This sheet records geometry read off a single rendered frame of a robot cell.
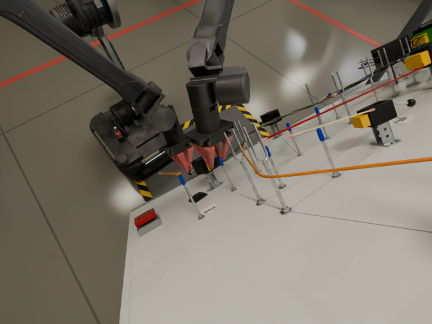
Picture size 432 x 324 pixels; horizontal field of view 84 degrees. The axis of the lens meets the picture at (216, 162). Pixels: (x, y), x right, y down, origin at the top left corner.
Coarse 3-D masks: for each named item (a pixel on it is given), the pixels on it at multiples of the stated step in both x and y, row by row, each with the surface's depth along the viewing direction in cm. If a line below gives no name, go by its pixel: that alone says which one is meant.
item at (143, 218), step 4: (152, 208) 60; (148, 212) 58; (152, 212) 56; (140, 216) 58; (144, 216) 56; (148, 216) 55; (152, 216) 55; (136, 220) 55; (140, 220) 55; (144, 220) 55; (148, 220) 55; (136, 224) 54; (140, 224) 55; (144, 224) 56
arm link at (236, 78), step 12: (192, 48) 49; (204, 48) 48; (192, 60) 48; (204, 60) 47; (192, 72) 49; (204, 72) 49; (216, 72) 49; (228, 72) 47; (240, 72) 47; (216, 84) 46; (228, 84) 46; (240, 84) 45; (228, 96) 46; (240, 96) 46
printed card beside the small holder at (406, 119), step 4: (400, 116) 52; (404, 116) 51; (408, 116) 50; (412, 116) 49; (416, 116) 48; (392, 120) 52; (396, 120) 51; (400, 120) 50; (404, 120) 49; (408, 120) 48; (392, 124) 50; (396, 124) 49
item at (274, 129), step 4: (268, 112) 89; (272, 112) 86; (276, 112) 88; (260, 116) 91; (264, 116) 89; (268, 116) 87; (272, 116) 90; (276, 116) 89; (264, 120) 90; (268, 120) 88; (276, 120) 87; (280, 120) 88; (260, 124) 98; (268, 124) 89; (272, 124) 87; (276, 124) 90; (272, 128) 90; (276, 128) 91; (276, 136) 90
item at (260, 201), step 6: (234, 132) 40; (228, 144) 40; (240, 150) 41; (234, 156) 41; (240, 162) 41; (246, 168) 41; (246, 174) 42; (252, 180) 42; (252, 186) 42; (258, 198) 42; (258, 204) 42
